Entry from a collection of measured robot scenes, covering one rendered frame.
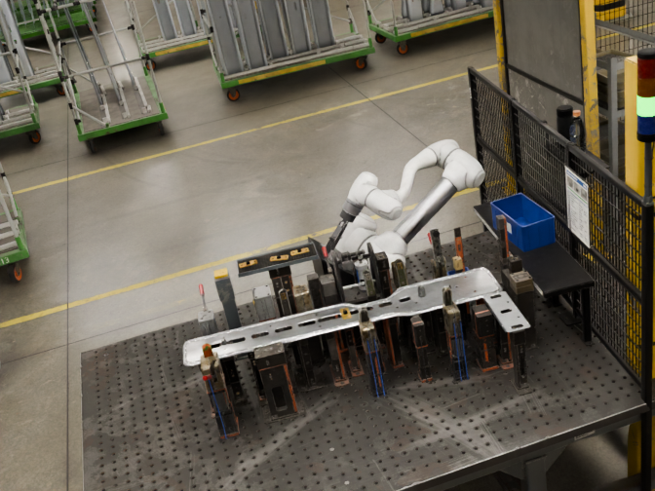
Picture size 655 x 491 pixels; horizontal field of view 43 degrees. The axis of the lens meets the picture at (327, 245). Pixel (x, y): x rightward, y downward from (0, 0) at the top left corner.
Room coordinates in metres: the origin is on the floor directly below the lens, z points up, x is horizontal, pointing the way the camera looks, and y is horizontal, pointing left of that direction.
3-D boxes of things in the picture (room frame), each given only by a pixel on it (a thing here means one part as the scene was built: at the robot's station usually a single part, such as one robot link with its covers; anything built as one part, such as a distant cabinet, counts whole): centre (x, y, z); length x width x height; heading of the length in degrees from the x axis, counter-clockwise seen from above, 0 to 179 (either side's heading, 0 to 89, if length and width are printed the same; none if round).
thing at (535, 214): (3.32, -0.90, 1.10); 0.30 x 0.17 x 0.13; 12
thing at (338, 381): (2.99, 0.06, 0.84); 0.17 x 0.06 x 0.29; 5
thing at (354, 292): (3.21, -0.10, 0.94); 0.18 x 0.13 x 0.49; 95
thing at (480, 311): (2.86, -0.57, 0.84); 0.11 x 0.10 x 0.28; 5
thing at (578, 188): (2.98, -1.04, 1.30); 0.23 x 0.02 x 0.31; 5
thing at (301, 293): (3.14, 0.15, 0.89); 0.13 x 0.11 x 0.38; 5
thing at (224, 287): (3.30, 0.50, 0.92); 0.08 x 0.08 x 0.44; 5
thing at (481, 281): (2.99, 0.00, 1.00); 1.38 x 0.22 x 0.02; 95
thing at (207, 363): (2.77, 0.55, 0.88); 0.15 x 0.11 x 0.36; 5
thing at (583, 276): (3.27, -0.90, 1.02); 0.90 x 0.22 x 0.03; 5
